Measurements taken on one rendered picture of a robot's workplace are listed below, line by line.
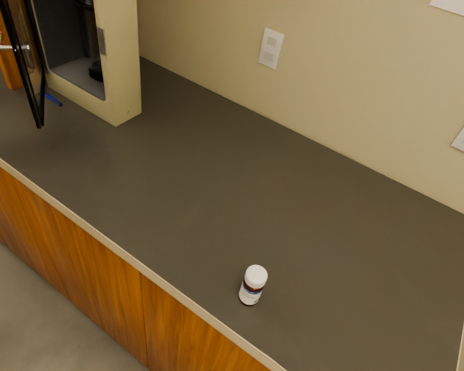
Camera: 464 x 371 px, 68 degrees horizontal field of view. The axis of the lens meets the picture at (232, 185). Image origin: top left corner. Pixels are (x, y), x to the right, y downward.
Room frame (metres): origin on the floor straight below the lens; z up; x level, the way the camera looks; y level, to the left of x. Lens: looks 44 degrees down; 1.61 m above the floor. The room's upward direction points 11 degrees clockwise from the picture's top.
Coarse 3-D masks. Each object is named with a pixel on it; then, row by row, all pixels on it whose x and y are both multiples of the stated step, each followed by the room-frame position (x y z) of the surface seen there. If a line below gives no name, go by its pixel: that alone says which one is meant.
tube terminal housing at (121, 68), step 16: (96, 0) 0.84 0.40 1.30; (112, 0) 0.87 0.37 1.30; (128, 0) 0.91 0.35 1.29; (96, 16) 0.85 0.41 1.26; (112, 16) 0.86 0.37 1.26; (128, 16) 0.91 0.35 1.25; (112, 32) 0.86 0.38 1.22; (128, 32) 0.91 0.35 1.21; (112, 48) 0.85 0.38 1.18; (128, 48) 0.90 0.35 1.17; (64, 64) 1.01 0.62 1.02; (112, 64) 0.85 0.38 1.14; (128, 64) 0.90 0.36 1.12; (48, 80) 0.97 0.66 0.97; (64, 80) 0.93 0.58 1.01; (112, 80) 0.84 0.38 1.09; (128, 80) 0.89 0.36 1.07; (80, 96) 0.90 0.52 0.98; (112, 96) 0.84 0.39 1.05; (128, 96) 0.89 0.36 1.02; (96, 112) 0.87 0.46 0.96; (112, 112) 0.84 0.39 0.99; (128, 112) 0.88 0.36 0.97
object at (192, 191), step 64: (0, 128) 0.73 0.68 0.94; (64, 128) 0.78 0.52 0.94; (128, 128) 0.84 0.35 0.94; (192, 128) 0.91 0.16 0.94; (256, 128) 0.98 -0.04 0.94; (64, 192) 0.54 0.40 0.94; (128, 192) 0.59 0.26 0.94; (192, 192) 0.63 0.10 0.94; (256, 192) 0.68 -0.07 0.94; (320, 192) 0.73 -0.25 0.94; (384, 192) 0.78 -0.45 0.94; (128, 256) 0.41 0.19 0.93; (192, 256) 0.44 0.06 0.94; (256, 256) 0.47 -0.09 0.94; (320, 256) 0.51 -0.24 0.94; (384, 256) 0.55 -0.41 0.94; (448, 256) 0.59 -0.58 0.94; (256, 320) 0.32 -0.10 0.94; (320, 320) 0.35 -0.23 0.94; (384, 320) 0.37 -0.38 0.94; (448, 320) 0.40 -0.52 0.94
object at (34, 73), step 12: (0, 0) 0.69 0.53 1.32; (12, 0) 0.79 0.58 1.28; (12, 12) 0.76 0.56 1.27; (24, 12) 0.91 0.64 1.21; (24, 24) 0.86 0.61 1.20; (12, 36) 0.69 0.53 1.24; (24, 36) 0.82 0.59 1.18; (12, 48) 0.69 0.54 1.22; (36, 60) 0.89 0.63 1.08; (36, 72) 0.84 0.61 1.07; (24, 84) 0.69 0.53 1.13; (36, 84) 0.80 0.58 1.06; (36, 96) 0.76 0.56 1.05; (36, 108) 0.72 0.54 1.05; (36, 120) 0.69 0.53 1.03
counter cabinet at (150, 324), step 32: (0, 192) 0.73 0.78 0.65; (32, 192) 0.62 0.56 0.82; (0, 224) 0.80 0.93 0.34; (32, 224) 0.66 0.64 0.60; (64, 224) 0.57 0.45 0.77; (32, 256) 0.72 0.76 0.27; (64, 256) 0.59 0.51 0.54; (96, 256) 0.51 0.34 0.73; (64, 288) 0.64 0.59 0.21; (96, 288) 0.53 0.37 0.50; (128, 288) 0.46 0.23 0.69; (160, 288) 0.41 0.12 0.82; (96, 320) 0.56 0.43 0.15; (128, 320) 0.47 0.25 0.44; (160, 320) 0.41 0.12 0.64; (192, 320) 0.36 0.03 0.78; (160, 352) 0.41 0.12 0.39; (192, 352) 0.35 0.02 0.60; (224, 352) 0.32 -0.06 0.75
